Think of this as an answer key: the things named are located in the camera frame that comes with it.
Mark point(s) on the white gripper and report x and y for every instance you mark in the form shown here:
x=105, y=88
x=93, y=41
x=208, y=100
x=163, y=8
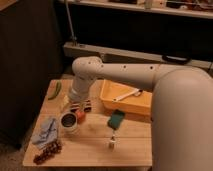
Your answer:
x=79, y=94

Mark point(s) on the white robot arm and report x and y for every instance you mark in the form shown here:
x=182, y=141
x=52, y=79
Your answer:
x=181, y=108

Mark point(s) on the orange cup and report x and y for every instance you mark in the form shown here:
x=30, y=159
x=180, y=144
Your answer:
x=81, y=115

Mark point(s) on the white cup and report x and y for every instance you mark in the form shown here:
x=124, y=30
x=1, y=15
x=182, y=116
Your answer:
x=69, y=122

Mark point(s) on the green cucumber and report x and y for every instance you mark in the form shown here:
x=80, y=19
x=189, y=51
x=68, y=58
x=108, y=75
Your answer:
x=56, y=91

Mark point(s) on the green sponge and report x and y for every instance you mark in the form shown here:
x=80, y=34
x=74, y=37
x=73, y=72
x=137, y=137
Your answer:
x=115, y=119

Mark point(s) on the blue cloth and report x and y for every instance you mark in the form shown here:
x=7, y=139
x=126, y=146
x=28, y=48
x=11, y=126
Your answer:
x=48, y=133

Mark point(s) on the dark grape bunch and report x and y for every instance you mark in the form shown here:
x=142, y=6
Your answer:
x=48, y=152

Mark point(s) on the grey metal case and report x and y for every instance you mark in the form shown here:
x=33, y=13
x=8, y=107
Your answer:
x=125, y=56

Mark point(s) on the yellow plastic tray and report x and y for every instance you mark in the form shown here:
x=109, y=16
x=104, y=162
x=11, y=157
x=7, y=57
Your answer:
x=140, y=104

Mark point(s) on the metal pole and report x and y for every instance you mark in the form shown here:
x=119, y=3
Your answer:
x=73, y=37

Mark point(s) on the dark cabinet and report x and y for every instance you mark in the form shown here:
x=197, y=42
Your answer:
x=30, y=56

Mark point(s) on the wooden shelf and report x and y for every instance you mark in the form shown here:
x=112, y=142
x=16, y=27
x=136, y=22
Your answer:
x=147, y=6

